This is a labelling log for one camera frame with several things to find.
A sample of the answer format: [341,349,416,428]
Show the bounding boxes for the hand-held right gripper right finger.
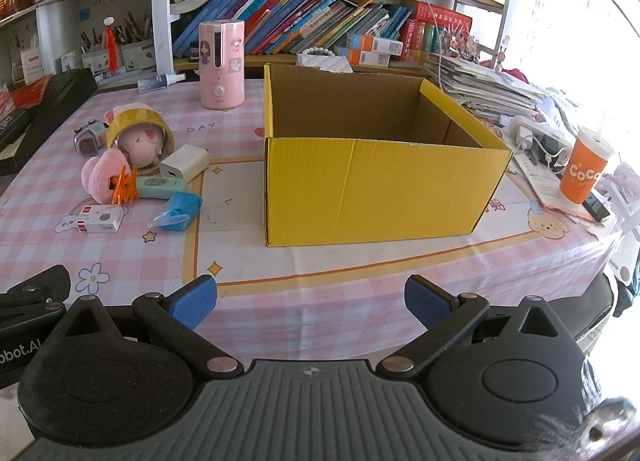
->
[376,275,577,378]

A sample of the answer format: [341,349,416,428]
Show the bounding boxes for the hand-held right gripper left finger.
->
[60,275,246,378]

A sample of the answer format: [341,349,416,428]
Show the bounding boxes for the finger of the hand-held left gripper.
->
[0,265,72,314]

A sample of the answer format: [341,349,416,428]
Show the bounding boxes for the yellow cardboard box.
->
[262,63,514,248]

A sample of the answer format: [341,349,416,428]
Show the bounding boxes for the white charger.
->
[159,143,211,182]

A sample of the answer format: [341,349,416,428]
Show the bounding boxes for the blue plastic packet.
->
[147,192,203,233]

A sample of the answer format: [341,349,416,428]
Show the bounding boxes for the small white red box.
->
[76,206,126,233]

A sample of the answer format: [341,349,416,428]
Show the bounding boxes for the pink checked tablecloth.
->
[0,77,623,363]

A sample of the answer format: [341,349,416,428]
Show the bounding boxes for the orange hair clip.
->
[111,166,142,206]

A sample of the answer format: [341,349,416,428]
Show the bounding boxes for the pink fuzzy pouch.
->
[81,148,138,205]

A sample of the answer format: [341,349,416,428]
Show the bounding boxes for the small silver toy figure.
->
[73,122,108,158]

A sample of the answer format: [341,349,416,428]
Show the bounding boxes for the pink pig plush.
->
[104,103,171,170]

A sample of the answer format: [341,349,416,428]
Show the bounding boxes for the printed paper sheet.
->
[510,151,608,222]

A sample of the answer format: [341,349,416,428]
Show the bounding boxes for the small black case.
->
[0,108,32,162]

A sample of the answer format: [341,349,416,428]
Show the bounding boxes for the black chair seat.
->
[574,271,617,344]

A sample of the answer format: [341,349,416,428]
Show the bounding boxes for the yellow tape roll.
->
[106,108,177,156]

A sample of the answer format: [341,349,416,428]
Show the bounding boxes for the black phone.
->
[582,189,613,222]

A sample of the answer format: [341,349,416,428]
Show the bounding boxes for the white power strip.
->
[507,118,576,152]

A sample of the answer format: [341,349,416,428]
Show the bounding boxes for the orange paper cup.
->
[559,111,617,205]

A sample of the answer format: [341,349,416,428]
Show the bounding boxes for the red packets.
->
[0,75,54,116]

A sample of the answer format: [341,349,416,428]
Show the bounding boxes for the large black case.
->
[15,68,99,176]

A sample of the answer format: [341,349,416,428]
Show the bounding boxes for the small spray bottle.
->
[137,73,187,93]

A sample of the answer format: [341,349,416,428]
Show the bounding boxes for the pink humidifier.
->
[199,20,247,110]

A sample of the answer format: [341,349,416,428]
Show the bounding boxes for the stack of papers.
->
[430,55,556,126]

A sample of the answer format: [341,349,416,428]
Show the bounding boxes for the white box red label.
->
[20,48,44,82]

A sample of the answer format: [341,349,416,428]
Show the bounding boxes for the white pen holder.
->
[80,28,112,74]
[116,11,156,72]

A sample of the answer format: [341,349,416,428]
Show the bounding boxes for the orange white medicine box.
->
[345,33,404,54]
[336,47,391,67]

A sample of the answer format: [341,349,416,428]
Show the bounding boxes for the red tassel ornament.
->
[102,16,124,72]

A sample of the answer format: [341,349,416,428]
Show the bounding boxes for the white woven bag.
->
[296,53,353,73]

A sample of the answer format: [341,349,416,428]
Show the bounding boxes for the small cartoon figurines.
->
[444,25,482,62]

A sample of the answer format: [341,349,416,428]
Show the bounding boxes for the thick red books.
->
[404,3,473,62]

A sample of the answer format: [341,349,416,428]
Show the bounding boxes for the white bookshelf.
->
[0,0,517,82]

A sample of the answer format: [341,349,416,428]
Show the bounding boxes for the row of books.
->
[172,0,416,58]

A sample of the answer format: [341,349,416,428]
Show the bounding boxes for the white cable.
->
[399,0,447,88]

